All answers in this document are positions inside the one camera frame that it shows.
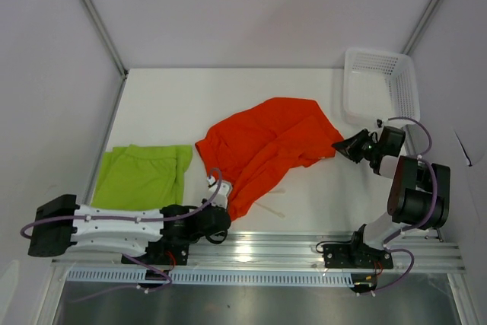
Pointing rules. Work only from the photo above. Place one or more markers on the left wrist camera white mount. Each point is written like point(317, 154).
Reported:
point(219, 192)

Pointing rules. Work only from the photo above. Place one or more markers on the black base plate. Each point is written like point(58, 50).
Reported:
point(165, 254)
point(346, 255)

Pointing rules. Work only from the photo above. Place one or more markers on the white slotted cable duct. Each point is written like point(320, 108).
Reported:
point(211, 277)

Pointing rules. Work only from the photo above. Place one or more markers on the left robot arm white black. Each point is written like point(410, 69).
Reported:
point(153, 237)

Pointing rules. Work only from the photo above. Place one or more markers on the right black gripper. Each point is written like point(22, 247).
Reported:
point(349, 146)

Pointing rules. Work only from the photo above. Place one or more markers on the right aluminium corner post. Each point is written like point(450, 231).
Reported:
point(421, 26)

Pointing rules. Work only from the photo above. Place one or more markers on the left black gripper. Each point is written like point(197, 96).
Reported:
point(209, 206)

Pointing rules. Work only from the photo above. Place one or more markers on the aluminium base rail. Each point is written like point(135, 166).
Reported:
point(260, 251)

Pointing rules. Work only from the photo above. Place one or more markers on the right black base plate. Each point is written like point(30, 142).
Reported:
point(346, 255)

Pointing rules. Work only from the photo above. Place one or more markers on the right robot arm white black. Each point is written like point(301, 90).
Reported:
point(419, 199)

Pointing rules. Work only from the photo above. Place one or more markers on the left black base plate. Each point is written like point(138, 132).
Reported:
point(165, 254)

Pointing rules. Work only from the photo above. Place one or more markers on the orange shorts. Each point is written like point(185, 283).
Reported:
point(254, 149)

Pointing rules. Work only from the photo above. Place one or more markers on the aluminium corner post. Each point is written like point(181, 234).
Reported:
point(104, 36)
point(421, 26)

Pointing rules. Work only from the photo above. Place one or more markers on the white plastic basket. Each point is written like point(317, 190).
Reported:
point(379, 85)

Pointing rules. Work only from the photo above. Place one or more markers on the lime green shorts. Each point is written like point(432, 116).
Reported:
point(139, 178)

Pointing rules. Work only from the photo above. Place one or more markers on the left aluminium corner post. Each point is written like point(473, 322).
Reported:
point(104, 36)

